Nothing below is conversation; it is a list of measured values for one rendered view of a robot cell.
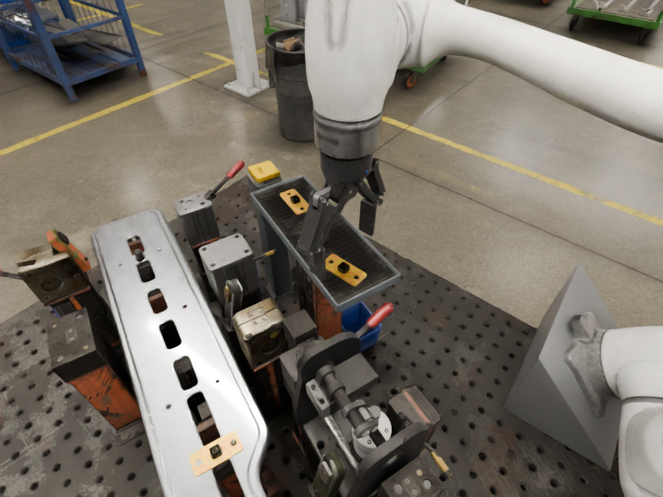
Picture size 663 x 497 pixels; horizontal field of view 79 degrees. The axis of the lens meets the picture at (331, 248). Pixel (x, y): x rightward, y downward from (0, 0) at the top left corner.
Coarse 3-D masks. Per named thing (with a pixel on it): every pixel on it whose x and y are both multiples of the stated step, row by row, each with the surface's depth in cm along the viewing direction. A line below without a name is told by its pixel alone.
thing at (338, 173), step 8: (320, 152) 56; (320, 160) 58; (328, 160) 55; (336, 160) 54; (344, 160) 54; (352, 160) 54; (360, 160) 54; (368, 160) 55; (328, 168) 56; (336, 168) 55; (344, 168) 55; (352, 168) 55; (360, 168) 55; (368, 168) 56; (328, 176) 57; (336, 176) 56; (344, 176) 56; (352, 176) 56; (360, 176) 56; (328, 184) 58; (336, 184) 57; (344, 184) 59; (352, 184) 61; (336, 192) 58; (352, 192) 62; (336, 200) 60
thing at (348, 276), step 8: (336, 256) 77; (328, 264) 76; (336, 264) 76; (344, 264) 75; (336, 272) 74; (344, 272) 74; (352, 272) 74; (360, 272) 74; (344, 280) 73; (352, 280) 73; (360, 280) 73
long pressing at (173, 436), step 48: (96, 240) 104; (144, 240) 104; (144, 288) 93; (192, 288) 92; (144, 336) 84; (192, 336) 84; (144, 384) 76; (240, 384) 76; (192, 432) 70; (240, 432) 70; (192, 480) 65; (240, 480) 65
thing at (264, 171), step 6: (264, 162) 100; (270, 162) 100; (252, 168) 98; (258, 168) 98; (264, 168) 98; (270, 168) 98; (252, 174) 97; (258, 174) 97; (264, 174) 97; (270, 174) 97; (276, 174) 97; (258, 180) 96
